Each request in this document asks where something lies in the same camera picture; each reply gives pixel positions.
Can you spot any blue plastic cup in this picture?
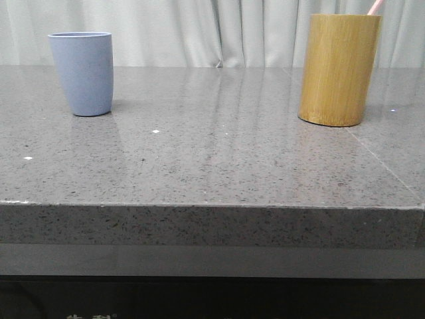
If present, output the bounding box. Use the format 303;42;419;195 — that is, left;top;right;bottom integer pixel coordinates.
48;32;114;116

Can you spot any pink chopstick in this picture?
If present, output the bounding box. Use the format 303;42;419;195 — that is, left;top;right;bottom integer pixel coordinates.
367;0;384;15

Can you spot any white curtain backdrop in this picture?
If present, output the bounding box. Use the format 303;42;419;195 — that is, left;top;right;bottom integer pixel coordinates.
0;0;425;68

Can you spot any bamboo cylindrical holder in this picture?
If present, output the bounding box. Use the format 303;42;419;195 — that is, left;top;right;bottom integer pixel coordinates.
298;14;381;127

